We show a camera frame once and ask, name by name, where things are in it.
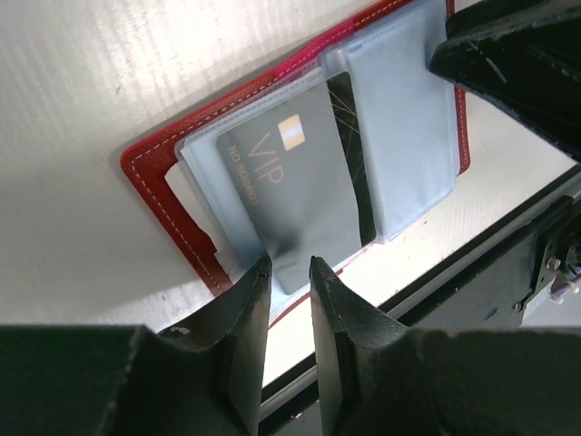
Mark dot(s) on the grey VIP credit card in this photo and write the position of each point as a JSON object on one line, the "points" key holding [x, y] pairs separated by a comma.
{"points": [[299, 170]]}

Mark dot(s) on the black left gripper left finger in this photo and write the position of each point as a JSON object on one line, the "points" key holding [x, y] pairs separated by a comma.
{"points": [[202, 377]]}

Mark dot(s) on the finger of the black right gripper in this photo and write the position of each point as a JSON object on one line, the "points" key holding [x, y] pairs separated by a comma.
{"points": [[524, 58]]}

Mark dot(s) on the red leather card holder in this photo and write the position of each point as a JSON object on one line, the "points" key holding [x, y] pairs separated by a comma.
{"points": [[412, 125]]}

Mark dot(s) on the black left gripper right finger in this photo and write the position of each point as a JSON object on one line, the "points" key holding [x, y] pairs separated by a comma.
{"points": [[377, 376]]}

